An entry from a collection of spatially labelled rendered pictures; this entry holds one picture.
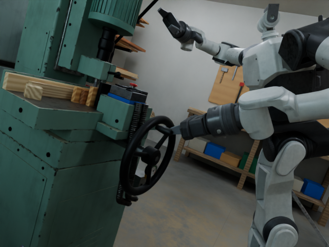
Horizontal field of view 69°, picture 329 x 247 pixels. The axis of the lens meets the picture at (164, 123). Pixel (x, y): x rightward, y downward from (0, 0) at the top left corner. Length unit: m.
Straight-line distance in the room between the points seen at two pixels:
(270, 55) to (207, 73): 3.42
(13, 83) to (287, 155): 0.97
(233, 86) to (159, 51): 1.56
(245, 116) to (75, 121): 0.49
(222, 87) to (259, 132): 3.55
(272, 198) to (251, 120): 0.53
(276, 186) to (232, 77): 3.25
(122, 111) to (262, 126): 0.42
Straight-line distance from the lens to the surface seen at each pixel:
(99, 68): 0.95
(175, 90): 4.45
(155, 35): 4.86
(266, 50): 0.94
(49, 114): 0.71
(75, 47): 1.02
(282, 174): 1.04
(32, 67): 1.14
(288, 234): 1.14
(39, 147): 0.86
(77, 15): 1.06
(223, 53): 1.46
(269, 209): 1.12
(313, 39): 0.80
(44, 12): 1.15
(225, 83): 4.20
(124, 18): 0.94
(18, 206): 0.99
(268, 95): 0.62
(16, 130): 0.98
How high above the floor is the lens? 1.04
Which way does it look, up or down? 8 degrees down
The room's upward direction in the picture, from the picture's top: 18 degrees clockwise
